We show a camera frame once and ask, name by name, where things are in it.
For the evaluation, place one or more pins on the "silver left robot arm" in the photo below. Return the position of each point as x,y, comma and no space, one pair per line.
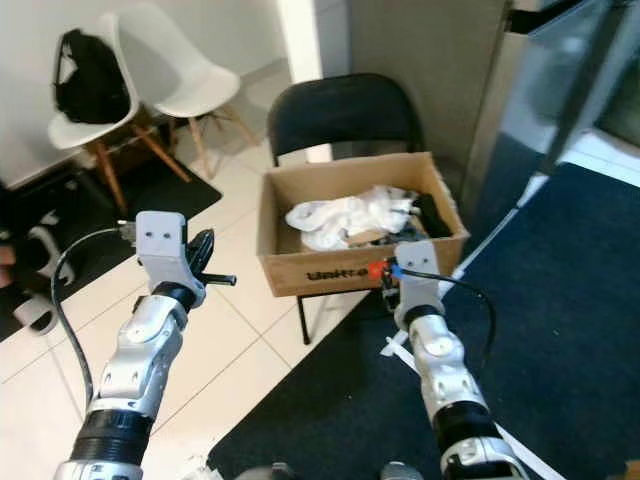
145,350

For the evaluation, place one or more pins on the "dark glass door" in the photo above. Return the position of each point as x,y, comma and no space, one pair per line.
570,75

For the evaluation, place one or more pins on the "black trash item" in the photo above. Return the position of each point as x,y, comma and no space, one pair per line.
432,218

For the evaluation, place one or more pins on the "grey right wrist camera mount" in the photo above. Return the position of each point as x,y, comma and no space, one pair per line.
418,278

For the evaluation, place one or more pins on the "black folding chair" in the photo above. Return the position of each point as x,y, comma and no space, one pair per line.
345,115

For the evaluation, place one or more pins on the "black floor mat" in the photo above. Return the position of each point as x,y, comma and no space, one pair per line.
120,215

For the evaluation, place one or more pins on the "crumpled white plastic trash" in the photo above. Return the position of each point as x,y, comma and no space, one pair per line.
335,220

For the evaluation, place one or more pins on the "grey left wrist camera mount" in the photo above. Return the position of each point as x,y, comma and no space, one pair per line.
162,245

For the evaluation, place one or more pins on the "dark blue carpet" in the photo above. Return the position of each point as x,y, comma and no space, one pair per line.
570,320

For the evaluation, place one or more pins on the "white shell chair wooden legs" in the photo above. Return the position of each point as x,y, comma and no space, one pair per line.
190,75
75,133

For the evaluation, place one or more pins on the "black backpack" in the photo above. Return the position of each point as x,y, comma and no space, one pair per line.
92,85

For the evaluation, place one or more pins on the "white slipper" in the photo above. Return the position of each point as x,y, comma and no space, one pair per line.
35,315
45,255

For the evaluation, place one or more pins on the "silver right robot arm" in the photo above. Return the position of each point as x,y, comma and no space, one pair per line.
442,365

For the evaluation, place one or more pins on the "brown cardboard box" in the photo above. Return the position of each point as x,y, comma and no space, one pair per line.
335,272

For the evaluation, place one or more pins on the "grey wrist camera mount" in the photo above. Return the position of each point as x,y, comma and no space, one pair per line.
162,245
418,278

